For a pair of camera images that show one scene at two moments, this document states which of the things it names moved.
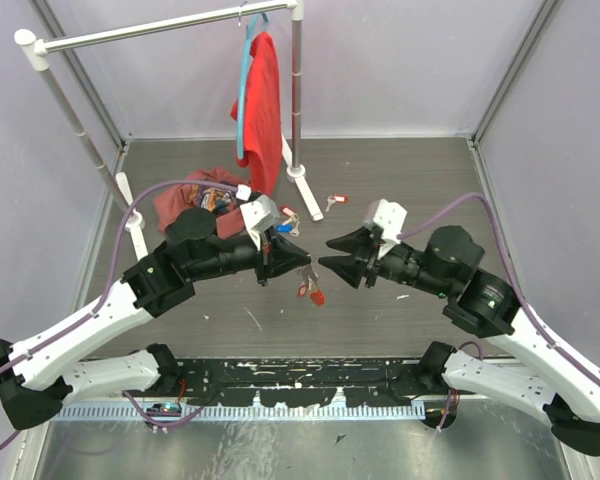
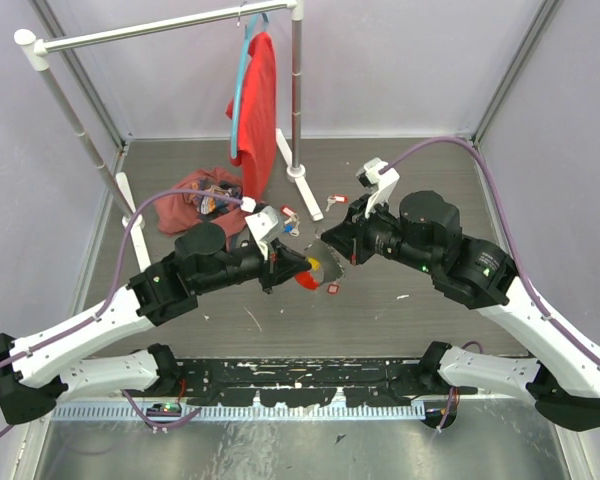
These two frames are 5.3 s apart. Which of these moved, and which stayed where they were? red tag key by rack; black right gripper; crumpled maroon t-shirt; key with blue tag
Moved: black right gripper
Stayed: key with blue tag; red tag key by rack; crumpled maroon t-shirt
